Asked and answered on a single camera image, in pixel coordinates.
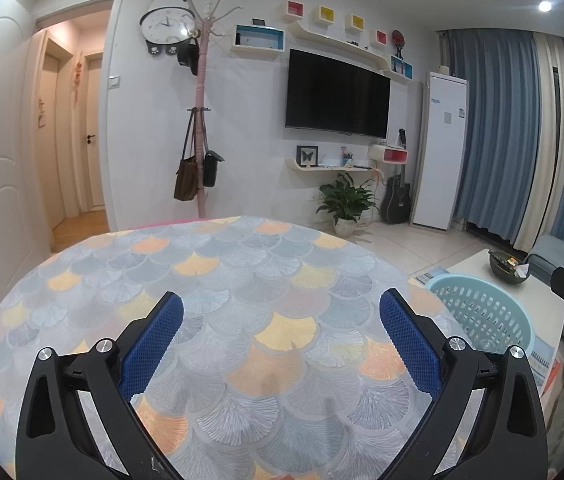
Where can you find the white curved low shelf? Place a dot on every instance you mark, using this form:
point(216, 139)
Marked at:
point(312, 168)

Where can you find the white light switch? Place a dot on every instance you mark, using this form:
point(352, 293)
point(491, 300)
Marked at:
point(114, 81)

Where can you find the dark green bowl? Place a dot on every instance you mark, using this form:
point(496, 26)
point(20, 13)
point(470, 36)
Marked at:
point(502, 270)

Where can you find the dark hanging pouch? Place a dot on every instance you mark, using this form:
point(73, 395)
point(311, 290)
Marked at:
point(189, 57)

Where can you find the white panel door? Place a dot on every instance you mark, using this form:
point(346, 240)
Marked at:
point(2, 110)

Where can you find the beige curtain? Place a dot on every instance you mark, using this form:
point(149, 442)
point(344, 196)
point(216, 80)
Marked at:
point(537, 150)

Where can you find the beige door with ornament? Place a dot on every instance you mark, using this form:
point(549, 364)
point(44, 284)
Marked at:
point(54, 160)

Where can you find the black shoulder bag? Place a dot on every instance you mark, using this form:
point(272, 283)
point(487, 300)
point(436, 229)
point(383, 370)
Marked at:
point(211, 170)

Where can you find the red white wall box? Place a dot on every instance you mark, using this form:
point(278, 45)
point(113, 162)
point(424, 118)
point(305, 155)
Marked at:
point(392, 155)

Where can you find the wide white blue wall box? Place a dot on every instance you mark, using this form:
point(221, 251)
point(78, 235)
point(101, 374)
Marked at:
point(257, 39)

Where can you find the pen holder with pens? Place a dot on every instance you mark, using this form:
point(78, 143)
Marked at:
point(347, 159)

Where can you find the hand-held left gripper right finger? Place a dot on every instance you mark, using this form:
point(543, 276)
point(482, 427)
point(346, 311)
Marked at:
point(409, 345)

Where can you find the potted green plant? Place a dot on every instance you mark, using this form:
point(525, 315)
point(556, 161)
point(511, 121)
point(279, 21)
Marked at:
point(347, 200)

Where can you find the red round ornament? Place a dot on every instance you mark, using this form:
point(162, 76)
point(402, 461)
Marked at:
point(399, 40)

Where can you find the white curved long shelf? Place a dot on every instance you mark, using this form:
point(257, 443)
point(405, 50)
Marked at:
point(334, 38)

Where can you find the black flat television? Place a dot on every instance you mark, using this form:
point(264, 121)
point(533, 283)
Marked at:
point(337, 92)

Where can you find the framed butterfly picture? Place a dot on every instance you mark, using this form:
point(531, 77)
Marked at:
point(307, 156)

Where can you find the white yellow wall cube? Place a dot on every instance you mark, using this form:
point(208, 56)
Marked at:
point(327, 15)
point(355, 22)

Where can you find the white standing air conditioner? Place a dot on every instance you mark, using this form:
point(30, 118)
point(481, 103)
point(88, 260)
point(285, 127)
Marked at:
point(437, 160)

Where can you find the small white blue wall cube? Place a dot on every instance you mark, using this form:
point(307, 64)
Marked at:
point(402, 67)

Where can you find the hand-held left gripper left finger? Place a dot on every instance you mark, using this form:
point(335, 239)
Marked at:
point(152, 345)

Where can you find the light blue plastic basket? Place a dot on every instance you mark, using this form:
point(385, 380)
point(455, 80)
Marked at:
point(482, 305)

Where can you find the ceiling spotlight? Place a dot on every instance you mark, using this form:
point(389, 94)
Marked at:
point(544, 6)

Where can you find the black acoustic guitar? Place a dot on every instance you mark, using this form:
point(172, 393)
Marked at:
point(396, 205)

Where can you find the red hanging knot ornament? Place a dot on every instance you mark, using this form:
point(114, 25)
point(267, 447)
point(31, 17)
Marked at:
point(78, 75)

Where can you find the pink coat rack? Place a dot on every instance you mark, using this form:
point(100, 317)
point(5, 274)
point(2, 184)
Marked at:
point(202, 85)

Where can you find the white coffee table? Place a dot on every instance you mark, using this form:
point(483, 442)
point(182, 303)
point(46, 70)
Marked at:
point(467, 265)

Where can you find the scallop patterned tablecloth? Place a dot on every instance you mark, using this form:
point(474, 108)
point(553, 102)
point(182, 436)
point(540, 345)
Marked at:
point(262, 285)

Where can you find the panda wall clock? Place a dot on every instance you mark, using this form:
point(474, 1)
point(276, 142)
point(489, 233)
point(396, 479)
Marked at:
point(167, 25)

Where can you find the white red wall cube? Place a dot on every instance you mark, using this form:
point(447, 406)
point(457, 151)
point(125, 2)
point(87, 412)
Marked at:
point(378, 39)
point(295, 10)

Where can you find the brown tote bag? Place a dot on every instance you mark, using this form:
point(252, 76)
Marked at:
point(186, 180)

